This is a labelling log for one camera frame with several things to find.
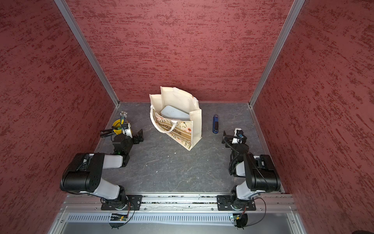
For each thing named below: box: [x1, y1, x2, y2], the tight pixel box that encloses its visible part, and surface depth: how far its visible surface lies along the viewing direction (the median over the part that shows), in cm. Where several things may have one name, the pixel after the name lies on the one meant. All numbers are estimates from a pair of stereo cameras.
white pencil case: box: [160, 104, 190, 121], surface depth 94 cm
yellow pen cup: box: [112, 111, 128, 136], surface depth 94 cm
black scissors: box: [99, 128, 115, 138], surface depth 102 cm
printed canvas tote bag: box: [149, 86, 203, 152], surface depth 91 cm
